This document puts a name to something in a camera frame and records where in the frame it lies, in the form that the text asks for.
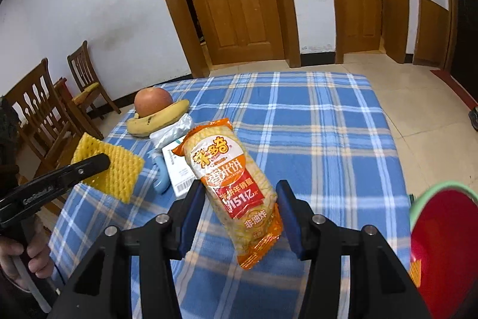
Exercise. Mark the yellow banana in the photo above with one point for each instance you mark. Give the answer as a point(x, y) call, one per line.
point(157, 121)

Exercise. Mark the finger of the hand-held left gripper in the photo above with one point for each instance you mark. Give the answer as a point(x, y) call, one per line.
point(91, 165)

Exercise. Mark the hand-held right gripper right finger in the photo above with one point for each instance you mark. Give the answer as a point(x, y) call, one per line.
point(289, 220)

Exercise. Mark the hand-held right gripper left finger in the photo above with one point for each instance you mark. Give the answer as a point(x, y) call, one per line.
point(190, 214)

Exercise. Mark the red doormat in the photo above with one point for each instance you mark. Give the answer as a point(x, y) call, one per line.
point(457, 87)

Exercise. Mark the yellow seat cushion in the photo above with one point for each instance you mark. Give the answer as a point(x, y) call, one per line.
point(89, 89)

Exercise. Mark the white box with barcode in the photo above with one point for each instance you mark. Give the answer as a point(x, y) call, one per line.
point(179, 169)

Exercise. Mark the wooden wall panel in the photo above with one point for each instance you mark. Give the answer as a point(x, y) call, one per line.
point(431, 31)

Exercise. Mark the red apple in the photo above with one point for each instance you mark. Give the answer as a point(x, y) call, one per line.
point(153, 100)

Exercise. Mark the wooden chair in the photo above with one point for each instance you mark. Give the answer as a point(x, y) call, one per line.
point(84, 68)
point(37, 106)

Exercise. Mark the person's left hand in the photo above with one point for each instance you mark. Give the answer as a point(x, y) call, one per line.
point(39, 255)

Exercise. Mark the light blue plastic item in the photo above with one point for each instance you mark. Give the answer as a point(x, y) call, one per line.
point(161, 180)

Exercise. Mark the orange snack packet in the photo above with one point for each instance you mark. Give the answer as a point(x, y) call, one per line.
point(231, 184)

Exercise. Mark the red basin with green rim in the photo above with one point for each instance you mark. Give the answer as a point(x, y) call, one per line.
point(448, 248)

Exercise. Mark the brown entry door frame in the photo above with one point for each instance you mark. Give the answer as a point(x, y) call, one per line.
point(450, 12)

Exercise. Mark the silver white plastic bag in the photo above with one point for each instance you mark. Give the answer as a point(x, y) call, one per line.
point(173, 130)

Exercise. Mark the blue plaid tablecloth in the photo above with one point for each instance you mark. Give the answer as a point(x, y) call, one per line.
point(328, 139)

